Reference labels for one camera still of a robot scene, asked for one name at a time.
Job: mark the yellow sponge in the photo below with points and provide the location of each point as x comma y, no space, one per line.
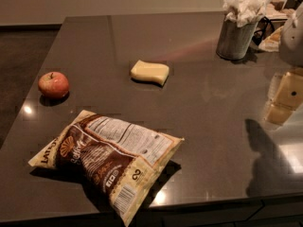
150,72

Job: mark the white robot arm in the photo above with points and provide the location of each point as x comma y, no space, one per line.
291,40

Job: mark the brown chip bag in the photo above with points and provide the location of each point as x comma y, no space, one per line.
120,159

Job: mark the red apple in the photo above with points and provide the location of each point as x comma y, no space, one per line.
54,85

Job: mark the metal napkin bucket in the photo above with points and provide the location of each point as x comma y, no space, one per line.
234,41

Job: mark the background clutter on shelf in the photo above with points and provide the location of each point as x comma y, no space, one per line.
267,35

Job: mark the white crumpled napkins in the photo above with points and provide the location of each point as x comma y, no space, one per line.
244,12

